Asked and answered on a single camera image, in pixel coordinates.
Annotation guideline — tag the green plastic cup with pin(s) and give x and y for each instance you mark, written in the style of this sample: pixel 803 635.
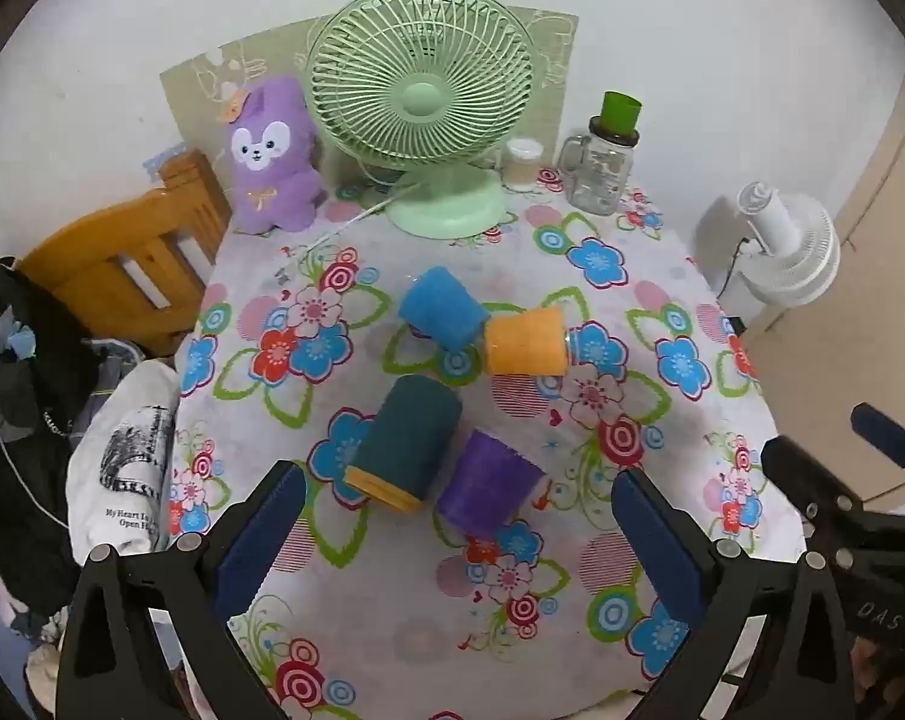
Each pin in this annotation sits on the green plastic cup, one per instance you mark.
pixel 621 114

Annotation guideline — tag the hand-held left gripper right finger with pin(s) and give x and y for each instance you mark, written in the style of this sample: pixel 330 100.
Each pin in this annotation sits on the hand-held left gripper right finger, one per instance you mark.
pixel 662 547

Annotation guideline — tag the black clothing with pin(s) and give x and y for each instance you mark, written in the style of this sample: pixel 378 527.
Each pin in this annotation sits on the black clothing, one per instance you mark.
pixel 32 405

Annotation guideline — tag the glass mug jar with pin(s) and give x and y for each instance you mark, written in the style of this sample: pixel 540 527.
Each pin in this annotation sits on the glass mug jar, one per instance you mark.
pixel 599 176

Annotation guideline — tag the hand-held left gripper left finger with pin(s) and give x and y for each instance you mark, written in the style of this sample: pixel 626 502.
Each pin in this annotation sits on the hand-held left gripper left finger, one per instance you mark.
pixel 261 540

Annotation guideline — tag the grey clothing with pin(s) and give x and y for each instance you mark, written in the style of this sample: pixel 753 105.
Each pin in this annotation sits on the grey clothing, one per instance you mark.
pixel 111 375

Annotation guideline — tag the floral tablecloth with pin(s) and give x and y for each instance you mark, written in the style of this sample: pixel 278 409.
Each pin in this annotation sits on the floral tablecloth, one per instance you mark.
pixel 392 615

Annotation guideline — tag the purple plush toy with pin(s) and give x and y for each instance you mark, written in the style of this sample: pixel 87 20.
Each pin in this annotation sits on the purple plush toy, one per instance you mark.
pixel 272 165

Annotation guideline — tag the green desk fan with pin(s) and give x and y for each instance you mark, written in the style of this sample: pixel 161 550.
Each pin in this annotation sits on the green desk fan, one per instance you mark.
pixel 422 101

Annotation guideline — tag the small jar white lid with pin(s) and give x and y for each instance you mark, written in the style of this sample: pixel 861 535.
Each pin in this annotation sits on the small jar white lid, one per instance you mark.
pixel 521 165

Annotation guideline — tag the wooden chair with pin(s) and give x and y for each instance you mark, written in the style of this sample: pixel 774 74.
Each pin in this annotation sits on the wooden chair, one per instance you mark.
pixel 122 255

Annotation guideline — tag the purple cup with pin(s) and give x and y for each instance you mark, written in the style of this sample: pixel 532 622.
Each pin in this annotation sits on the purple cup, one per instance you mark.
pixel 490 487

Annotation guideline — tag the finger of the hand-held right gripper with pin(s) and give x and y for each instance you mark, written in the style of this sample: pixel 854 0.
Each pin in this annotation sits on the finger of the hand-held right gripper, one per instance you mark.
pixel 805 476
pixel 884 431

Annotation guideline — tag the white printed shirt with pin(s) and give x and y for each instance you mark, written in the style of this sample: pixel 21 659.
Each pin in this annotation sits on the white printed shirt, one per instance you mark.
pixel 126 457

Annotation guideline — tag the blue cup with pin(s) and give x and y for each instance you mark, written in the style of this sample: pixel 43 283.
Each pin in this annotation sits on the blue cup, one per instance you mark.
pixel 441 307

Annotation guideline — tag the white circulator fan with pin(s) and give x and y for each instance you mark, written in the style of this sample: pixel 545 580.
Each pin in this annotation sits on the white circulator fan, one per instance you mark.
pixel 786 244

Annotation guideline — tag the dark teal cup orange rim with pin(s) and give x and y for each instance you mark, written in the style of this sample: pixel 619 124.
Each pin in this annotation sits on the dark teal cup orange rim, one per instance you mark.
pixel 411 439

